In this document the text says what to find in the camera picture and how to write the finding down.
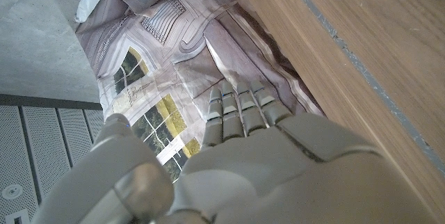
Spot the round white ceiling fixture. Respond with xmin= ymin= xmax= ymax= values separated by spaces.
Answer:
xmin=1 ymin=184 xmax=24 ymax=200

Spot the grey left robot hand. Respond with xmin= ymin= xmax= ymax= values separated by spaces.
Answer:
xmin=31 ymin=79 xmax=439 ymax=224

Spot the printed sofa backdrop cloth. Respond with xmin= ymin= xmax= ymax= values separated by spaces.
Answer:
xmin=74 ymin=0 xmax=326 ymax=183

